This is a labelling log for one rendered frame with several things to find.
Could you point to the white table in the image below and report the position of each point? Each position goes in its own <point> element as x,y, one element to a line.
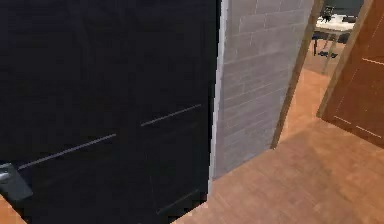
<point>333,26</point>

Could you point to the brown wooden room door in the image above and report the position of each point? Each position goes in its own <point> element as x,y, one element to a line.
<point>361,83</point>

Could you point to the black house plant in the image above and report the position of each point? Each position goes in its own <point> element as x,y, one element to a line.
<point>327,14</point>

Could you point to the black cupboard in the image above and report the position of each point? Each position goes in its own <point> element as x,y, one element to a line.
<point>106,100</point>

